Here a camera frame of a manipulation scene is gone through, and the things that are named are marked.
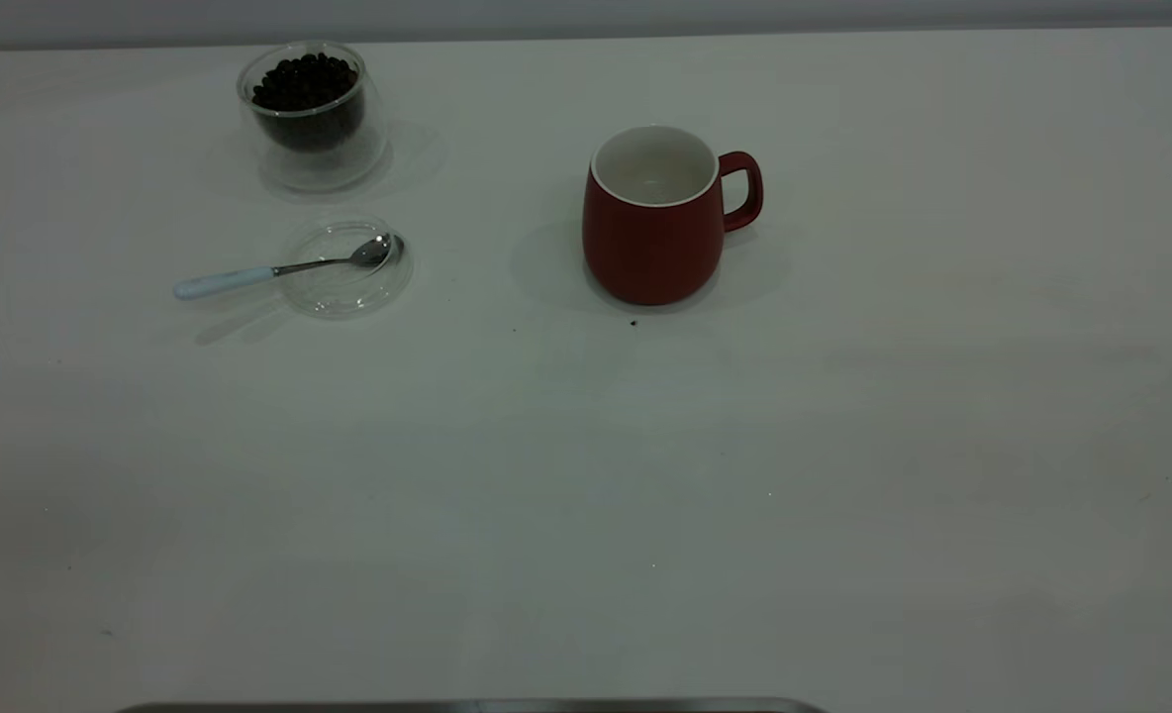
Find red ceramic mug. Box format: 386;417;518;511
582;124;764;307

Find clear round glass saucer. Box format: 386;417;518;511
279;216;415;319

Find metal spoon pale blue handle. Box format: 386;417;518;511
172;234;394;301

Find dark coffee beans heap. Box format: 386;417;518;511
251;52;366;153

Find clear double-wall glass cup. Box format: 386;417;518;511
237;40;390;194

